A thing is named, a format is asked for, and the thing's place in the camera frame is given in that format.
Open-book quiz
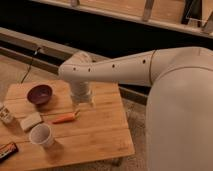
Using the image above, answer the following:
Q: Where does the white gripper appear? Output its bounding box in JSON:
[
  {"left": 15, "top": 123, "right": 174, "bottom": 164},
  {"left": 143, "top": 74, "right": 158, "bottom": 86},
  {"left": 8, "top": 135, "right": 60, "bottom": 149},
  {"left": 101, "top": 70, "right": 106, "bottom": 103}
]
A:
[{"left": 70, "top": 82, "right": 92, "bottom": 105}]

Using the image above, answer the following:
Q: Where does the white sponge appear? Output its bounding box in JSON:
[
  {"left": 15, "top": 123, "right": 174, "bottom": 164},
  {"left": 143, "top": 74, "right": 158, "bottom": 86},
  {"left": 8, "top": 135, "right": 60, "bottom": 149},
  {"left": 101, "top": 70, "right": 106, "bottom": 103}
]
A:
[{"left": 20, "top": 112, "right": 42, "bottom": 131}]

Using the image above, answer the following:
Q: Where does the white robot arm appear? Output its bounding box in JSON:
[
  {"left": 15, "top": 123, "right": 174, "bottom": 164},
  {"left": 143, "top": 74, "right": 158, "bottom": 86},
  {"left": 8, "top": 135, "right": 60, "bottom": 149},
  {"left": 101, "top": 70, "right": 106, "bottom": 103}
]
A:
[{"left": 58, "top": 46, "right": 213, "bottom": 171}]

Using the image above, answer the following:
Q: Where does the dark purple ceramic bowl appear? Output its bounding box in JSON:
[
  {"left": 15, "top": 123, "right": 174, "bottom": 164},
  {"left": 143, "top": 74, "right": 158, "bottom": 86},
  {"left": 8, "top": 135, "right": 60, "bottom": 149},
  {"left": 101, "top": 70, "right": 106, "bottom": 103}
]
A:
[{"left": 27, "top": 84, "right": 53, "bottom": 105}]

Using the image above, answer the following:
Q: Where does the orange carrot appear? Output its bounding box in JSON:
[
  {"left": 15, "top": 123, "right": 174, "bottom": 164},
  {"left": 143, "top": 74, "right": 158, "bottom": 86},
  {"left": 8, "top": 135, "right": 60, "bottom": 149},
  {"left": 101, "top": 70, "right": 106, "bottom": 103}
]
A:
[{"left": 52, "top": 110, "right": 79, "bottom": 124}]

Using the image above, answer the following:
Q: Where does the wooden board table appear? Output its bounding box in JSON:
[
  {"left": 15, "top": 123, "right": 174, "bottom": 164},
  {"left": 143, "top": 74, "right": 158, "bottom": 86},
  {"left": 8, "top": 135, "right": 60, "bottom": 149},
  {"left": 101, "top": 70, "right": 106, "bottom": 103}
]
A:
[{"left": 0, "top": 80, "right": 135, "bottom": 171}]

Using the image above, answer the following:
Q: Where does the white paper cup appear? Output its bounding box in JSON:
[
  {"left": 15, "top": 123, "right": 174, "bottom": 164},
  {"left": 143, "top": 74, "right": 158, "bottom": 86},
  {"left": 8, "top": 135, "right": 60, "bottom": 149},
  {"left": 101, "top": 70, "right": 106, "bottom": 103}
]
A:
[{"left": 29, "top": 123, "right": 54, "bottom": 148}]

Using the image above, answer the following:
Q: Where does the dark snack bar wrapper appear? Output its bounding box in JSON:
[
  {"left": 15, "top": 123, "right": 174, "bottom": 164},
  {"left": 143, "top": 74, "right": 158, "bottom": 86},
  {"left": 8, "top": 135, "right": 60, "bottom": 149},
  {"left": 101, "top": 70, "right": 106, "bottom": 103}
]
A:
[{"left": 0, "top": 142, "right": 19, "bottom": 163}]

